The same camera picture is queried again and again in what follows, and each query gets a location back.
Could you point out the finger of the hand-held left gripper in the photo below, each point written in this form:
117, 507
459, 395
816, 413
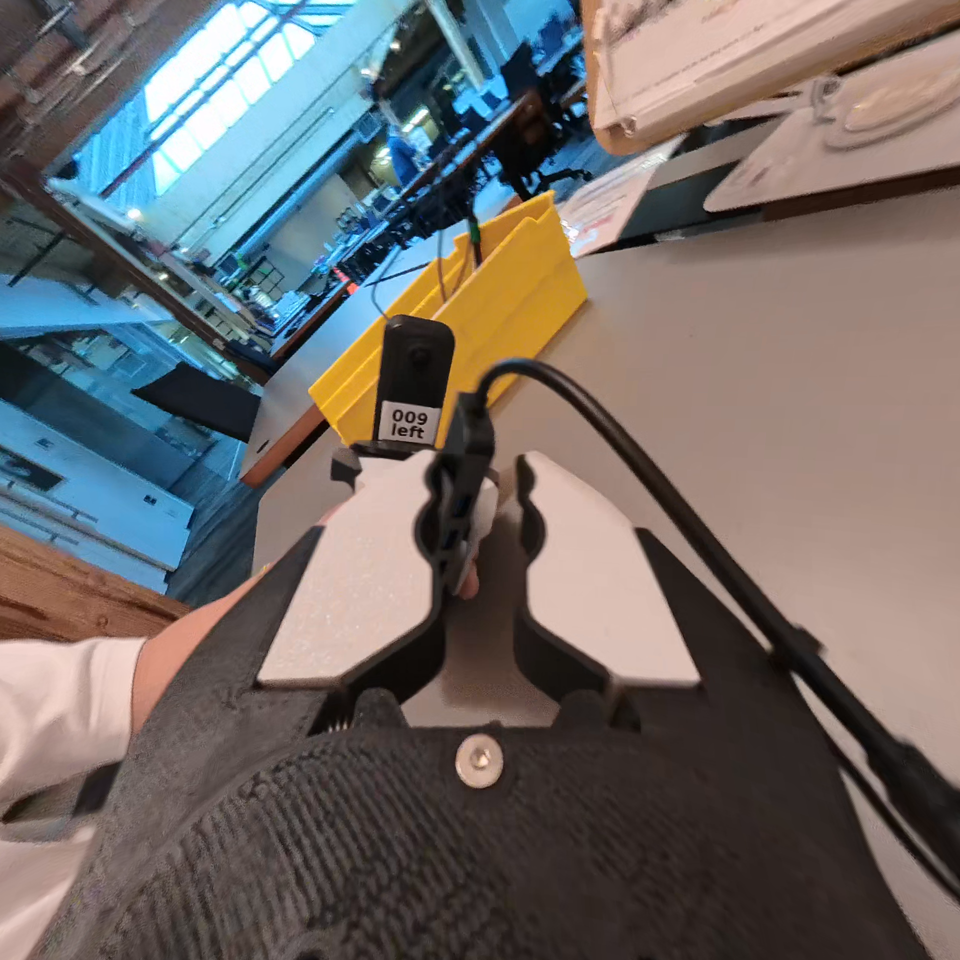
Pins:
375, 469
484, 517

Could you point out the person's left hand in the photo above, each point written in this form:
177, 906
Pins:
466, 581

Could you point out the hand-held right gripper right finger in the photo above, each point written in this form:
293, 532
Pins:
600, 600

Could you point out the grey usb hub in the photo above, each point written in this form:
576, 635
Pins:
465, 450

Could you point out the paper with red label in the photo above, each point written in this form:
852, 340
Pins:
607, 202

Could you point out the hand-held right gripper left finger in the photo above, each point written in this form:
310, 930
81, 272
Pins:
352, 600

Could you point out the glass skylight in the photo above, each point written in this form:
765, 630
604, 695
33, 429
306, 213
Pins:
217, 82

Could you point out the person's white shirt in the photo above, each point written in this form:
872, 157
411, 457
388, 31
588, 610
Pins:
45, 712

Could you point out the printed instruction sheet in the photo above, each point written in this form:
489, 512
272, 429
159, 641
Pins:
712, 52

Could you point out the yellow plastic bin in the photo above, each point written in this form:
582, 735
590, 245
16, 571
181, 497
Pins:
465, 315

